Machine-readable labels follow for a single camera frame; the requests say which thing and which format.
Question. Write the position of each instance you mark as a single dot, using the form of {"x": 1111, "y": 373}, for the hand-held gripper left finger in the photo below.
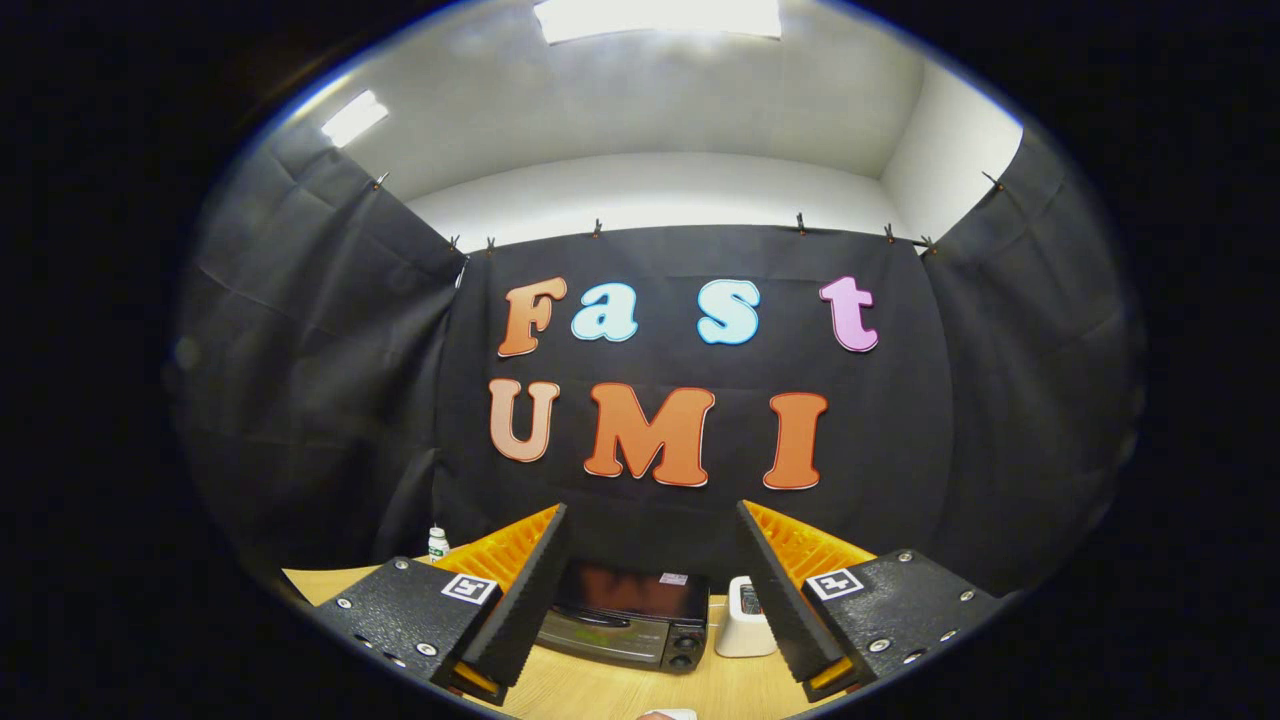
{"x": 530, "y": 600}

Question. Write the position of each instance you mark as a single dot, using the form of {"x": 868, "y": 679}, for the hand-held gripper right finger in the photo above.
{"x": 780, "y": 600}

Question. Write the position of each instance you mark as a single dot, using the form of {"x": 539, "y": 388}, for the black toaster oven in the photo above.
{"x": 630, "y": 625}

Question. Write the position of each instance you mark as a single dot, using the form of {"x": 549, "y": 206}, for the white pop-up toaster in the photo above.
{"x": 740, "y": 635}

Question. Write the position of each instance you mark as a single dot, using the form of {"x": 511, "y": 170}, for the white food tray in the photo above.
{"x": 668, "y": 714}

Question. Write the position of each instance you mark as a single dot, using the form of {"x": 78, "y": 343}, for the small white green-label bottle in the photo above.
{"x": 438, "y": 547}

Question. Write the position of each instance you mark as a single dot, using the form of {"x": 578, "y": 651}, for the row of small cloth clips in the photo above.
{"x": 800, "y": 222}

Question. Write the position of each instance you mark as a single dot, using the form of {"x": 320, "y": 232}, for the small ceiling light panel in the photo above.
{"x": 354, "y": 118}

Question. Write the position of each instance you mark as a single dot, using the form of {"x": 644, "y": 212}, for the large ceiling light panel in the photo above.
{"x": 655, "y": 18}

